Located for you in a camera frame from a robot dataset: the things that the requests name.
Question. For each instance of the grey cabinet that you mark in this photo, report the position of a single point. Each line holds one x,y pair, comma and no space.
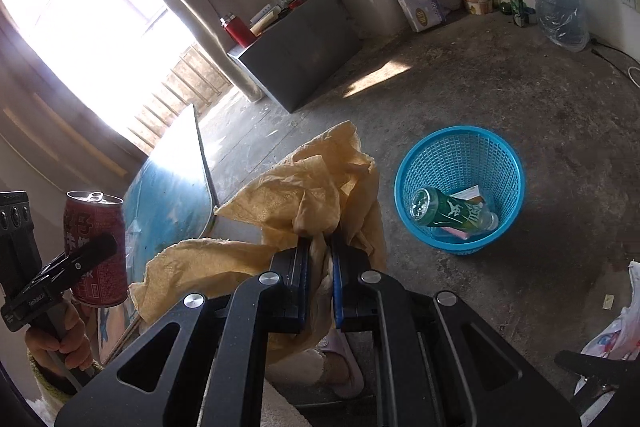
300,57

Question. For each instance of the stack of books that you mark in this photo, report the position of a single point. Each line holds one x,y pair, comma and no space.
265,19

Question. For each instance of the white fluffy trouser leg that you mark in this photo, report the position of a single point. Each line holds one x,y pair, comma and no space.
295,377

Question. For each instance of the white and orange medicine box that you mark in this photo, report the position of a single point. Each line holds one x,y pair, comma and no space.
470,195

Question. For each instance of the pink slipper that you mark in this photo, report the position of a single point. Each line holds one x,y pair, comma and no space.
345,362

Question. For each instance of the person's left forearm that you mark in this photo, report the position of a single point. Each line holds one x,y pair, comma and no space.
47,389

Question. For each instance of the person's left hand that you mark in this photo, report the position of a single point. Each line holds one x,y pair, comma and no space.
42,344

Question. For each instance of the white plastic bag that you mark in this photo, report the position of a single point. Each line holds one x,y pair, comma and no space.
615,332

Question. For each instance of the blue plastic waste basket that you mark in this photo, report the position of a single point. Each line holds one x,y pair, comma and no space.
450,152

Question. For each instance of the green drink can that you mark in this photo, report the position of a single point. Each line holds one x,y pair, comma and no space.
515,3

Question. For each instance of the yellow woven bag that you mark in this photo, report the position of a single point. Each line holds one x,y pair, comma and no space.
310,187

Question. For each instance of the green plastic bottle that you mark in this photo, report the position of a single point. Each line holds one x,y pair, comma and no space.
450,212

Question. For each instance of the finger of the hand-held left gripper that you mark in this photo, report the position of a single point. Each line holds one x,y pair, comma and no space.
85,254

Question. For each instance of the metal window railing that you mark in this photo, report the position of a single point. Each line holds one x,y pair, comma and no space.
185,97

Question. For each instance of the red thermos flask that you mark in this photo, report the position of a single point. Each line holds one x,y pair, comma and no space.
240,32

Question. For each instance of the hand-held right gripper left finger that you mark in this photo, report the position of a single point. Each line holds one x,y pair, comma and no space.
292,282

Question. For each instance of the red drink can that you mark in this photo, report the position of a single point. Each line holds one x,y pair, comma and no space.
85,219

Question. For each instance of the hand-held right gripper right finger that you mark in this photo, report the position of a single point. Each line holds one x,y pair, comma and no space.
350,287

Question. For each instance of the paper scrap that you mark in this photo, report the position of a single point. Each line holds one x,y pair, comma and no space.
608,302

